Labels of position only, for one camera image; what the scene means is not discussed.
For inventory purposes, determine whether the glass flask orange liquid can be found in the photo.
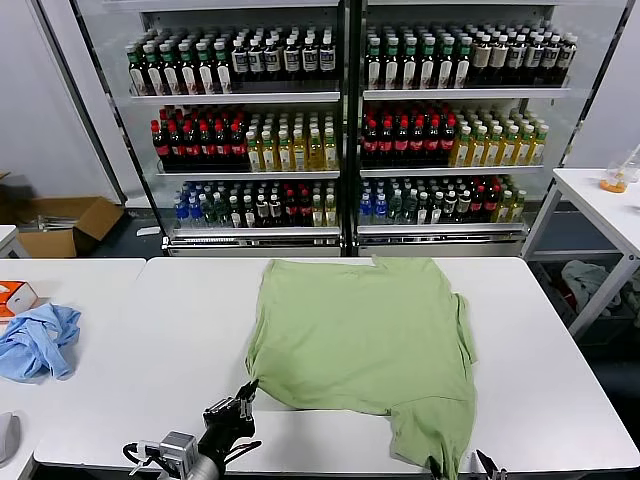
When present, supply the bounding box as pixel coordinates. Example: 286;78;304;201
599;145;640;194

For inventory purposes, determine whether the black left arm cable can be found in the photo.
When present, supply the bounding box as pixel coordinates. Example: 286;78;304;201
122;439;166;476

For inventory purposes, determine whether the silver metal bars bundle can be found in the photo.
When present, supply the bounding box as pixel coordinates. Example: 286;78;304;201
29;213;79;232

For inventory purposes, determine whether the green t-shirt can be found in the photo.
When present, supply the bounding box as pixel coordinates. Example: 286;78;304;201
244;257;479;480

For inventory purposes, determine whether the grey clothes pile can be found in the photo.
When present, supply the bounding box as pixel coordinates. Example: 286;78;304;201
559;259;624;319

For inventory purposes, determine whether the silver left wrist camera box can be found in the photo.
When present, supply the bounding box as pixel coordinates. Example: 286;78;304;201
159;430;199;472

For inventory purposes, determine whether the white side table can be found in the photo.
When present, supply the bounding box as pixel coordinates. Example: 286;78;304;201
519;167;640;341

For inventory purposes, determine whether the white cooler shelf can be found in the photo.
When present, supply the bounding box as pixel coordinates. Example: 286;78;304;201
357;222;526;236
359;164;546;178
130;91;341;105
167;225;342;239
363;87;571;101
155;169;341;180

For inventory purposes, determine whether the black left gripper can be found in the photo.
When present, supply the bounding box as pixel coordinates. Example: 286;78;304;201
197;380;260;459

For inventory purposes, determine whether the blue crumpled shirt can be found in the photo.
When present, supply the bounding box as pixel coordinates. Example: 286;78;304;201
0;302;82;384

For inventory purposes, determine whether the orange white tissue box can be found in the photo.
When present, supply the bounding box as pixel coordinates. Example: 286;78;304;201
0;280;41;321

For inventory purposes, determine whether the dark tea bottle green cap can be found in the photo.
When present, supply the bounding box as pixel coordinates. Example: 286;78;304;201
383;37;402;90
196;41;215;95
144;42;163;96
213;40;232;95
454;35;472;89
365;37;384;90
437;35;456;90
178;41;197;95
419;36;438;90
161;42;180;96
401;36;420;90
127;43;146;96

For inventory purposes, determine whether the open cardboard box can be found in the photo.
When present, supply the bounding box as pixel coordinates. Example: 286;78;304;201
0;195;125;259

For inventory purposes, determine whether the grey rounded device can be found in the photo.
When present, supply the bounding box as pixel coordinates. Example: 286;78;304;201
0;412;22;465

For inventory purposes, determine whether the small white cabinet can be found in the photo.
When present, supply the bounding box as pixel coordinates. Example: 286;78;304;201
0;224;19;260

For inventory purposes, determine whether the dark bottle navy white label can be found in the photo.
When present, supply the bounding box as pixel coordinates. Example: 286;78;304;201
231;38;249;82
507;33;526;84
263;37;281;81
559;33;579;84
283;36;301;81
301;35;319;80
248;38;265;82
542;33;560;84
318;34;336;80
524;33;543;84

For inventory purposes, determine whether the glass door drinks cooler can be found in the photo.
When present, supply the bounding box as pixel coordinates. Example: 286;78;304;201
34;0;354;259
349;0;631;259

